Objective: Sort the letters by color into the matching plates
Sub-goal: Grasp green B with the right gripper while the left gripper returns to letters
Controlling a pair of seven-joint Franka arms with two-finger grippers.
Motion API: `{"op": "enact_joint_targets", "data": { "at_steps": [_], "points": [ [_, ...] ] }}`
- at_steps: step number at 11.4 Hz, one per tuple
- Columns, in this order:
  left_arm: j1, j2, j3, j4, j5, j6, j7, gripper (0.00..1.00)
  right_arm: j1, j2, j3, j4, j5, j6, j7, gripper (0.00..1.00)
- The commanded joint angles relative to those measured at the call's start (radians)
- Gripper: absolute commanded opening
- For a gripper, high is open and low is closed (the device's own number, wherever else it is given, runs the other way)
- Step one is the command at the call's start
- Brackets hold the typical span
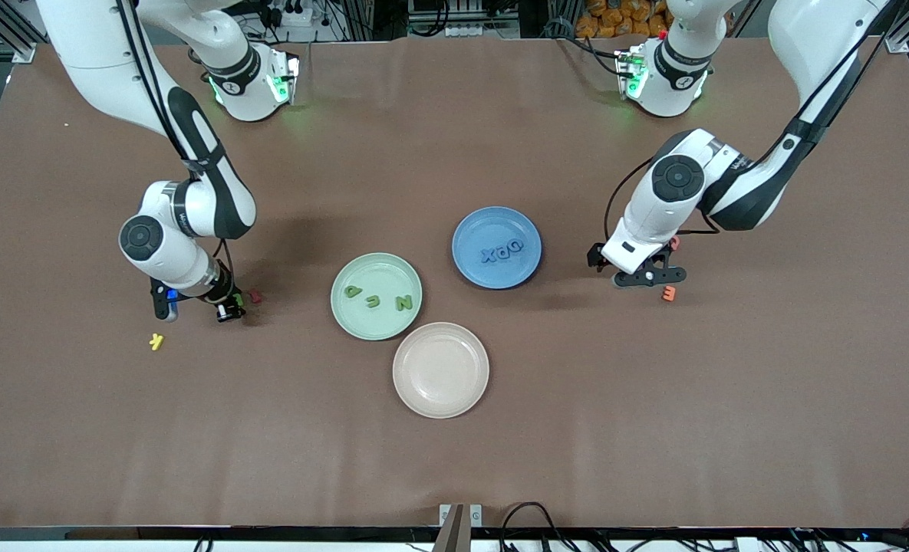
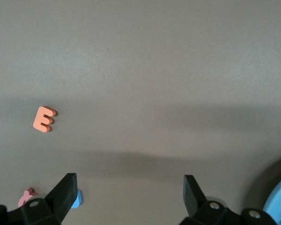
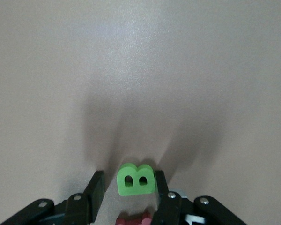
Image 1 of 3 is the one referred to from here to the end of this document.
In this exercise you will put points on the green letter U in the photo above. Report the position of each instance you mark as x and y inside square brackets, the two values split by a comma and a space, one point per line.
[373, 300]

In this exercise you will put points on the blue letter G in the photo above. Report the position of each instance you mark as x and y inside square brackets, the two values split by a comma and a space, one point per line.
[517, 247]

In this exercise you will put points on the orange letter E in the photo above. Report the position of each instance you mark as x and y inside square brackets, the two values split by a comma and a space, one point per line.
[669, 293]

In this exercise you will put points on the green plate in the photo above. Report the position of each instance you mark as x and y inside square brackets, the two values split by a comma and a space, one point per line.
[376, 326]

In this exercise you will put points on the blue plate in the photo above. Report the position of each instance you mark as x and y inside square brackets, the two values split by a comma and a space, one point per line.
[496, 226]

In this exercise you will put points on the green letter P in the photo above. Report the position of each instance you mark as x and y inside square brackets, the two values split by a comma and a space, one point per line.
[353, 291]

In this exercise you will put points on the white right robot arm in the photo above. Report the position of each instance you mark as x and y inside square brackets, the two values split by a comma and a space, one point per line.
[163, 249]

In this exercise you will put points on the white power strip with plugs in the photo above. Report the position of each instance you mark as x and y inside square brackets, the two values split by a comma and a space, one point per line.
[297, 15]

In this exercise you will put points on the blue letter D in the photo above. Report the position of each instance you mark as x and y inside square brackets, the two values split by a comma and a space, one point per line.
[502, 252]

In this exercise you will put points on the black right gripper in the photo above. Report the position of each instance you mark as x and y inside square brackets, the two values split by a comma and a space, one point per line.
[225, 300]

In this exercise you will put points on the brown table cover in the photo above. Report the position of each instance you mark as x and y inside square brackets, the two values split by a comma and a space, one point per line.
[454, 460]

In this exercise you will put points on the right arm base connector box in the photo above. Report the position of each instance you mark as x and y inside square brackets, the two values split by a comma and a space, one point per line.
[284, 77]

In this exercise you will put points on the yellow letter K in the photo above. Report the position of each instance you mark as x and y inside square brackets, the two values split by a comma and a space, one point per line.
[156, 342]

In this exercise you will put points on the beige plate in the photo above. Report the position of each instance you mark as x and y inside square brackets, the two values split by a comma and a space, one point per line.
[440, 369]

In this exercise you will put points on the orange packets pile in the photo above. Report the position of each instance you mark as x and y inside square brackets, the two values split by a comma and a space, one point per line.
[615, 19]

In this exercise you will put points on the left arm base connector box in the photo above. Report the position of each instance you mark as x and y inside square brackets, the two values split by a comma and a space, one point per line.
[630, 73]

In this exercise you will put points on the green letter N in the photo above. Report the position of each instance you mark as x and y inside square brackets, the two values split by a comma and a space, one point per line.
[403, 303]

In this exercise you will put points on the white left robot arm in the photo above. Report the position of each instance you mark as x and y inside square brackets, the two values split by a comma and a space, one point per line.
[665, 192]

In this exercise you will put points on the blue letter X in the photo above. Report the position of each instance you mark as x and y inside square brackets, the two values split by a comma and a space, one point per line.
[488, 255]

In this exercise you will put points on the grey metal table bracket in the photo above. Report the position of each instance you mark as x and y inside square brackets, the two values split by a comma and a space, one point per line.
[460, 529]

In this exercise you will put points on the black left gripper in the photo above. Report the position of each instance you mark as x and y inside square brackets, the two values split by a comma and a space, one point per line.
[593, 256]

